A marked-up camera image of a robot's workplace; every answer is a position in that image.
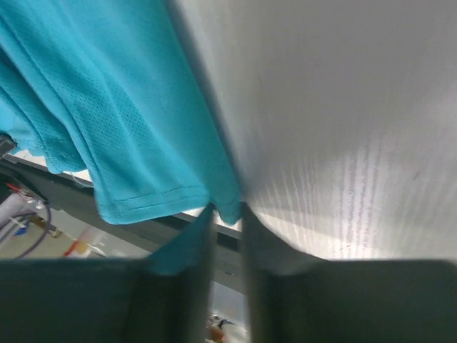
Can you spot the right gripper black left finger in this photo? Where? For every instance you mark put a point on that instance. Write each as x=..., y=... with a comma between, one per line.
x=163, y=297

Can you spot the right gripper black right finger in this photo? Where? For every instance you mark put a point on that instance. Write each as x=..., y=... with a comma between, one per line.
x=293, y=296

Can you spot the teal t shirt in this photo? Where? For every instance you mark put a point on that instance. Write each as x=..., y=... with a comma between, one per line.
x=104, y=86

